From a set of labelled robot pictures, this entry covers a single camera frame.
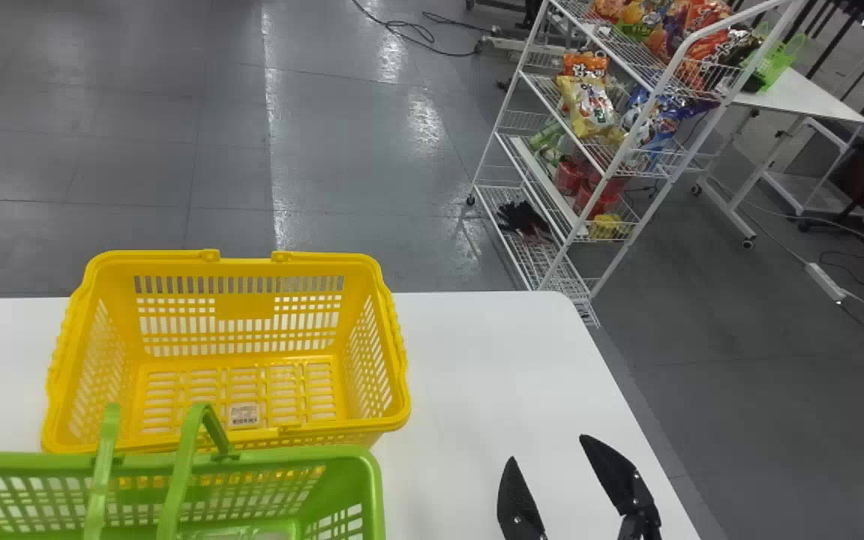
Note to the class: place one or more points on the red noodle cup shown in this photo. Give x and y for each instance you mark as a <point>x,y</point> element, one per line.
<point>568,178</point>

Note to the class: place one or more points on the black gloves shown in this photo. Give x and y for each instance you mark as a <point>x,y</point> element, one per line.
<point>520,218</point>

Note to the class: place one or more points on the green snack packet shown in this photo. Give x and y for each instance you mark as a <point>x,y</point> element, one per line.
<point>546,137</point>

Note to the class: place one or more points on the yellow can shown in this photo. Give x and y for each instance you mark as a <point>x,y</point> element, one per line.
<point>606,226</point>

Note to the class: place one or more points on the orange snack packet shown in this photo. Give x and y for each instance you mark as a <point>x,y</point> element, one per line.
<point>584,64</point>

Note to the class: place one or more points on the white side table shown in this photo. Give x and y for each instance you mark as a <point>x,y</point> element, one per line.
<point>803,94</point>

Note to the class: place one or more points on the yellow basket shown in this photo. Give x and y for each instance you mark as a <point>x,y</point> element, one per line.
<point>113,271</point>

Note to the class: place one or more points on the small green basket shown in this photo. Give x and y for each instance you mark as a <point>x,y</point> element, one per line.
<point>775,64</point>

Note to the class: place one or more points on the yellow snack packet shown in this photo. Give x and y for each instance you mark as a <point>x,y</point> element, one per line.
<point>589,106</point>

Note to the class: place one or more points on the blue snack packet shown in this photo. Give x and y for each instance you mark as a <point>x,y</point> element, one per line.
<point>664,112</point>

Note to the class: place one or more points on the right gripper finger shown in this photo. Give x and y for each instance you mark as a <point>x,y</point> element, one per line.
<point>621,475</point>
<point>517,504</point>

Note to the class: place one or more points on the white power strip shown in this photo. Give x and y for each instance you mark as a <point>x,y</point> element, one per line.
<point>826,282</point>

